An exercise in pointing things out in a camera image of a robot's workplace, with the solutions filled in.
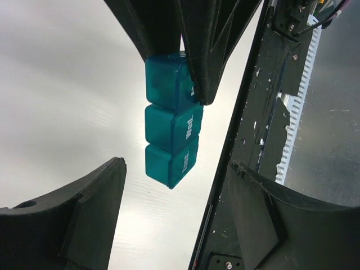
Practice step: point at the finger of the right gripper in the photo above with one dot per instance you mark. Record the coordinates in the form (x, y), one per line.
(211, 31)
(152, 25)

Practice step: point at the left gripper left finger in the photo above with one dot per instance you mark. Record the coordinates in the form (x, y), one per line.
(72, 227)

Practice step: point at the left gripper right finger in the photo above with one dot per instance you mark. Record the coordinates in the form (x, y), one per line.
(292, 225)

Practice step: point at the teal pill organizer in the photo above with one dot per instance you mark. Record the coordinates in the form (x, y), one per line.
(172, 120)

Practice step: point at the white slotted cable duct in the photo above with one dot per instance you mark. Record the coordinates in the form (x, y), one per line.
(294, 105)

